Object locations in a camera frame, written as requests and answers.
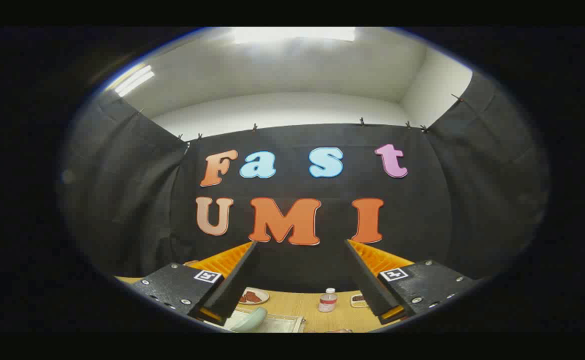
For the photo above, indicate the clear red-label bottle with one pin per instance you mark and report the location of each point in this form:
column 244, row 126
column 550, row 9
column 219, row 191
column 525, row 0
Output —
column 328, row 301

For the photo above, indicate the pale green plate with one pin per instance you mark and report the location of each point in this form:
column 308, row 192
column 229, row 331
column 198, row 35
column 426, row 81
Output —
column 252, row 320

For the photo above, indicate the red meat piece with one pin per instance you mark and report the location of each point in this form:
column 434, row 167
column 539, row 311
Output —
column 254, row 296
column 246, row 299

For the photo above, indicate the white divided condiment dish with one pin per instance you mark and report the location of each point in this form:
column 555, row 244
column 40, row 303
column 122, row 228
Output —
column 358, row 301

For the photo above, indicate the wide ceiling light panel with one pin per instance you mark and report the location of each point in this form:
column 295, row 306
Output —
column 295, row 35

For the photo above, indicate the narrow ceiling light panel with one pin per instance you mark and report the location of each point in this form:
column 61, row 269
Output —
column 134, row 81

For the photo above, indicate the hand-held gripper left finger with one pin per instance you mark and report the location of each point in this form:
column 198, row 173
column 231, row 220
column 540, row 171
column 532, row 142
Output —
column 237, row 280

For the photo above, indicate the white plate with meat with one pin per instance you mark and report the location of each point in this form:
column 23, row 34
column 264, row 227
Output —
column 263, row 300

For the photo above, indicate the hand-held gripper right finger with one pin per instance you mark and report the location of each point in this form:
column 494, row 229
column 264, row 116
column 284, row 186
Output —
column 365, row 280

